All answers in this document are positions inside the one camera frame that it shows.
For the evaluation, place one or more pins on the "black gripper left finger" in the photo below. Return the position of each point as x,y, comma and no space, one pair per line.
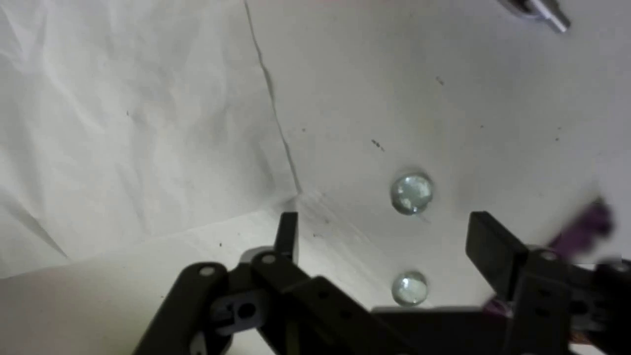
289,308

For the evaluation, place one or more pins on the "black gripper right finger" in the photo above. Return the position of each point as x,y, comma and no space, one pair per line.
553,296

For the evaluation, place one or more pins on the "clear glass bead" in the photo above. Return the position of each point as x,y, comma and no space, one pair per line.
413,193
409,288

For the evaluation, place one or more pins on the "purple plastic clip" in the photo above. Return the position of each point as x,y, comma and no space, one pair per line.
585,231

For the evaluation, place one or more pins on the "crumpled white paper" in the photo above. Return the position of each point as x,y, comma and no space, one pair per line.
131,98

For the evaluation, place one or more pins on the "silver metal piece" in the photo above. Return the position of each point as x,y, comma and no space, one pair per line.
543,10

